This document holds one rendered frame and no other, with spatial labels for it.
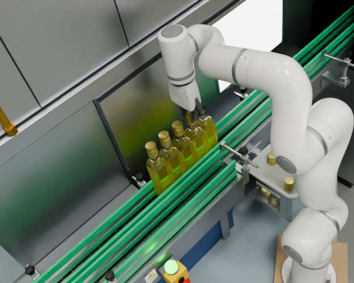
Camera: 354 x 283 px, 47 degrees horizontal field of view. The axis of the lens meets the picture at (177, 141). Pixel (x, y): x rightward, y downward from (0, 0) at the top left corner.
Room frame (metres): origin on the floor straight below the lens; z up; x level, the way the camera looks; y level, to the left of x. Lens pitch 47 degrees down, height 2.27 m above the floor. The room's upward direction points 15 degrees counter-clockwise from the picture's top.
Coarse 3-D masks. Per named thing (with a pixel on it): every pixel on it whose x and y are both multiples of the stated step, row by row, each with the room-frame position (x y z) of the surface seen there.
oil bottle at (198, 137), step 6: (198, 126) 0.97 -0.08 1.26; (186, 132) 0.96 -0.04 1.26; (192, 132) 0.95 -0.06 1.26; (198, 132) 0.95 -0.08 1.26; (204, 132) 0.96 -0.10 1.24; (192, 138) 0.94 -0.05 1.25; (198, 138) 0.94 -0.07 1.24; (204, 138) 0.95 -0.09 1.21; (198, 144) 0.94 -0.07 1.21; (204, 144) 0.95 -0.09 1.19; (198, 150) 0.93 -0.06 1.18; (204, 150) 0.95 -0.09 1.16; (198, 156) 0.93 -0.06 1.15
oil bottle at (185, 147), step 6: (174, 138) 0.95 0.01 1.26; (186, 138) 0.93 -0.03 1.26; (174, 144) 0.93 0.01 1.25; (180, 144) 0.91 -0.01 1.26; (186, 144) 0.92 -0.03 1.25; (192, 144) 0.93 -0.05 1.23; (180, 150) 0.90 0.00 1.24; (186, 150) 0.91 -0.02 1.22; (192, 150) 0.92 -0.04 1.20; (186, 156) 0.91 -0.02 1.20; (192, 156) 0.92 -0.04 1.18; (186, 162) 0.90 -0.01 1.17; (192, 162) 0.92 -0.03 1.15; (186, 168) 0.90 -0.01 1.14
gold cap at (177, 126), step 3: (177, 120) 0.95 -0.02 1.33; (174, 123) 0.94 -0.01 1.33; (177, 123) 0.94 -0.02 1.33; (180, 123) 0.94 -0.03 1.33; (174, 126) 0.93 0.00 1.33; (177, 126) 0.93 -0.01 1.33; (180, 126) 0.92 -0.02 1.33; (174, 129) 0.93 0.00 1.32; (177, 129) 0.92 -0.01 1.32; (180, 129) 0.92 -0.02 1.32; (183, 129) 0.93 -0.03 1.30; (174, 132) 0.93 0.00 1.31; (177, 132) 0.92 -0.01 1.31; (180, 132) 0.92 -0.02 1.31; (183, 132) 0.93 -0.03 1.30; (177, 135) 0.92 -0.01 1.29; (180, 135) 0.92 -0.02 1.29
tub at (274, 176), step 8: (264, 152) 0.98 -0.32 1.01; (256, 160) 0.96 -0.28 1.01; (264, 160) 0.98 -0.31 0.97; (256, 168) 0.95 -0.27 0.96; (264, 168) 0.96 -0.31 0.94; (272, 168) 0.95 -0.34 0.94; (280, 168) 0.94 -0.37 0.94; (256, 176) 0.88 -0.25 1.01; (264, 176) 0.92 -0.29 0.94; (272, 176) 0.91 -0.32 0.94; (280, 176) 0.90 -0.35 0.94; (288, 176) 0.89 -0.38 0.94; (272, 184) 0.83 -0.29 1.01; (280, 184) 0.87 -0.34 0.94; (280, 192) 0.79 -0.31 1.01; (288, 192) 0.83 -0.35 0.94; (296, 192) 0.77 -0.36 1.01
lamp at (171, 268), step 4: (172, 260) 0.64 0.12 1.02; (168, 264) 0.63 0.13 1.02; (172, 264) 0.62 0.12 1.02; (176, 264) 0.62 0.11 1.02; (168, 268) 0.61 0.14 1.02; (172, 268) 0.61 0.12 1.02; (176, 268) 0.61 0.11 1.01; (168, 272) 0.61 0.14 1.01; (172, 272) 0.60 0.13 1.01; (176, 272) 0.61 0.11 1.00
